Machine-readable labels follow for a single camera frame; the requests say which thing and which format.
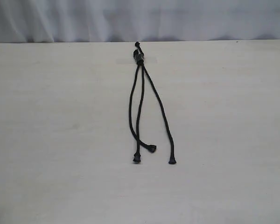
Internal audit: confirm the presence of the black rope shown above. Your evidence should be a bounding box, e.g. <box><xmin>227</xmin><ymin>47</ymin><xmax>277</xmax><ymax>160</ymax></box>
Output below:
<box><xmin>128</xmin><ymin>49</ymin><xmax>157</xmax><ymax>154</ymax></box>
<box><xmin>135</xmin><ymin>42</ymin><xmax>177</xmax><ymax>165</ymax></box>
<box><xmin>132</xmin><ymin>50</ymin><xmax>146</xmax><ymax>163</ymax></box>

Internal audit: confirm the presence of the white backdrop curtain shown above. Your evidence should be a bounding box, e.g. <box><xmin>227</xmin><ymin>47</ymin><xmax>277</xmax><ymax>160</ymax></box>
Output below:
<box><xmin>0</xmin><ymin>0</ymin><xmax>280</xmax><ymax>42</ymax></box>

